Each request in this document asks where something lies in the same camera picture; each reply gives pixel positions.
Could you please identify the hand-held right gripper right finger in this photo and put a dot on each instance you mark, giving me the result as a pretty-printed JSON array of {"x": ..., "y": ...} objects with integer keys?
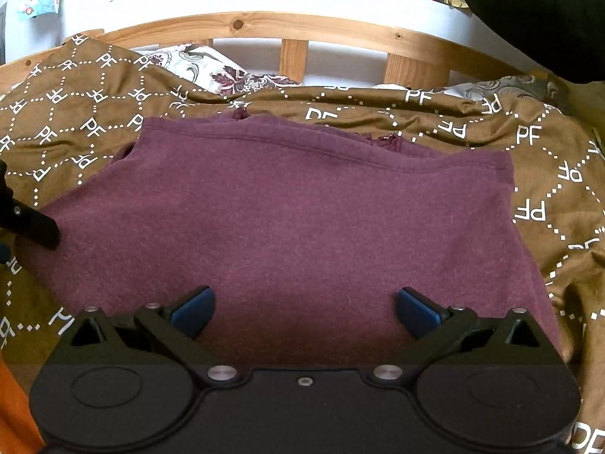
[{"x": 418, "y": 313}]

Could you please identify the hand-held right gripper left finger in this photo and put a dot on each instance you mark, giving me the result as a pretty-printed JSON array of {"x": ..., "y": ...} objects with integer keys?
[{"x": 193, "y": 313}]

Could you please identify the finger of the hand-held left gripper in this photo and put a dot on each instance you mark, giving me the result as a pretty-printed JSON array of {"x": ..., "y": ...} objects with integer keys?
[{"x": 33, "y": 226}]

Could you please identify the maroon long-sleeved shirt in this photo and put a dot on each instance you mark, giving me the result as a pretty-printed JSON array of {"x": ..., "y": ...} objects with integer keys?
[{"x": 302, "y": 227}]

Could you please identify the brown patterned blanket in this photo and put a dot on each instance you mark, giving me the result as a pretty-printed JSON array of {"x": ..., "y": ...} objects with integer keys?
[{"x": 71, "y": 104}]

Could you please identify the floral patterned pillow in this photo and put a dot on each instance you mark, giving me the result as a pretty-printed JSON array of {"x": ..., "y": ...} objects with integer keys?
[{"x": 198, "y": 64}]

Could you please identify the black puffer jacket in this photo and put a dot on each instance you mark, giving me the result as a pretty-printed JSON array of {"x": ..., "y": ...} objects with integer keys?
[{"x": 534, "y": 19}]

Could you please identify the wooden bed frame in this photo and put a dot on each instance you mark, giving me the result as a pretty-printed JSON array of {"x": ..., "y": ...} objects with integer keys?
[{"x": 293, "y": 23}]

